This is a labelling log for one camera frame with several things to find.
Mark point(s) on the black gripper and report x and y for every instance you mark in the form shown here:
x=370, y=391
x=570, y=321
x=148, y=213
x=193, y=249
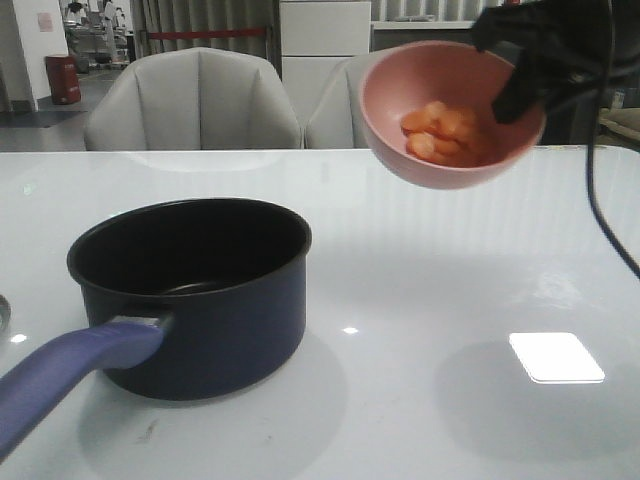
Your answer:
x=564, y=45

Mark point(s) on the orange ham slices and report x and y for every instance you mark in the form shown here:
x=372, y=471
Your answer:
x=445, y=135

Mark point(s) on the pink plastic bowl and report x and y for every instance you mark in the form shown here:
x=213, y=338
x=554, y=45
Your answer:
x=412, y=75

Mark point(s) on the glass lid with purple knob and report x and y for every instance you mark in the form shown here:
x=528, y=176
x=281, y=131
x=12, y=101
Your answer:
x=5, y=313

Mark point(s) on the grey counter with white top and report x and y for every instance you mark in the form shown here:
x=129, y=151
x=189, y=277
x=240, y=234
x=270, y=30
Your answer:
x=568, y=124

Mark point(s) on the beige cushion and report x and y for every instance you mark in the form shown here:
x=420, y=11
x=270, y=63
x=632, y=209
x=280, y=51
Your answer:
x=619, y=127

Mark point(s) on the right grey upholstered chair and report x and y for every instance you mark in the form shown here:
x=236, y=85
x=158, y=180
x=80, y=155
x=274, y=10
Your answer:
x=336, y=121

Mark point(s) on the grey upholstered chair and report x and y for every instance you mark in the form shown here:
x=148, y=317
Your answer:
x=194, y=99
x=336, y=121

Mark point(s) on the white cabinet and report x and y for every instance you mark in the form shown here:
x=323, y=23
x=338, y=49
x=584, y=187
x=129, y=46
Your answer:
x=314, y=37

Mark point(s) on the left grey upholstered chair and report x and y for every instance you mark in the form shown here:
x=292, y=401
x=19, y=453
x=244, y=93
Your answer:
x=194, y=99

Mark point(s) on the dark blue saucepan purple handle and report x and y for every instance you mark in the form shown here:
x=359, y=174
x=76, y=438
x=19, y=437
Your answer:
x=185, y=300

